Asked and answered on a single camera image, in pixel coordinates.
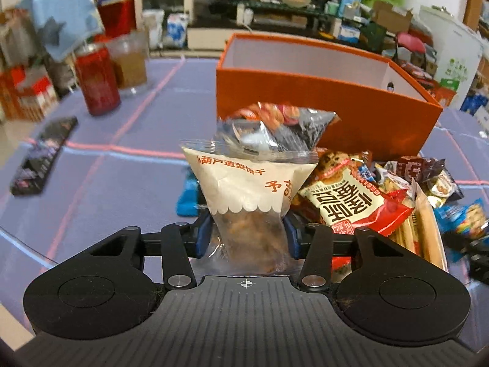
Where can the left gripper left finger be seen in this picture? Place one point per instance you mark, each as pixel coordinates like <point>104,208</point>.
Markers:
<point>180,242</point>

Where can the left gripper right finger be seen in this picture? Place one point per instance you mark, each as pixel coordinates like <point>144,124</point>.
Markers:
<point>312,244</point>

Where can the cream gourd biscuit bag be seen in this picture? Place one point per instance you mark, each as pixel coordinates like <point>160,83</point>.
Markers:
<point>248,193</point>

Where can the blue candy cookie packet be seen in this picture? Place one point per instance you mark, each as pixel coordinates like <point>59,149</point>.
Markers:
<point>469,221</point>

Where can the red clear breadstick packet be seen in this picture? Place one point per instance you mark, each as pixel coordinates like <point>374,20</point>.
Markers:
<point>419,233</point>

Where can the blue snack packet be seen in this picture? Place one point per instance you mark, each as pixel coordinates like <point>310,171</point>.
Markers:
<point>188,201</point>

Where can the red white snack bag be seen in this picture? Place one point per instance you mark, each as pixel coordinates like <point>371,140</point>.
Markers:
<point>342,194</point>

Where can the blue plaid tablecloth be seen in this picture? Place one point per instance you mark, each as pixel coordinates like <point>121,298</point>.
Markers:
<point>123,170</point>

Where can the silver black snack bag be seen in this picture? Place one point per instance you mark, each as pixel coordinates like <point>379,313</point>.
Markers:
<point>275,127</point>

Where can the dark small snack packet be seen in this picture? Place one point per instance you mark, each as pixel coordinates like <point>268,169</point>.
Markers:
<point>431,175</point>

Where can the orange storage box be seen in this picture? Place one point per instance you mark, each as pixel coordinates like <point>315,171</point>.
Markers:
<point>381,108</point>

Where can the black remote control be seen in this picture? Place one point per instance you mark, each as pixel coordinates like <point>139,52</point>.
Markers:
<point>32,175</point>

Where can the red soda can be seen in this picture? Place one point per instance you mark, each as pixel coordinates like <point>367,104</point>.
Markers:
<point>96,78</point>

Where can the clear plastic jar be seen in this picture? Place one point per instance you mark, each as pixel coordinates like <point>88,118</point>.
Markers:
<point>129,56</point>

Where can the white tv stand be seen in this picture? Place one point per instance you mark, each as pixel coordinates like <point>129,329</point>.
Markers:
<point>210,38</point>

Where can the red white carton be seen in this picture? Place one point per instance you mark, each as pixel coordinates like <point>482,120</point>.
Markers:
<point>27,93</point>

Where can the red folding chair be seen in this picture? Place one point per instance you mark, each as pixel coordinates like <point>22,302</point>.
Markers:
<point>414,45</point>

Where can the blue star cloth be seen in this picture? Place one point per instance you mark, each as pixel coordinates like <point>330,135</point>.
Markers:
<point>62,26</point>

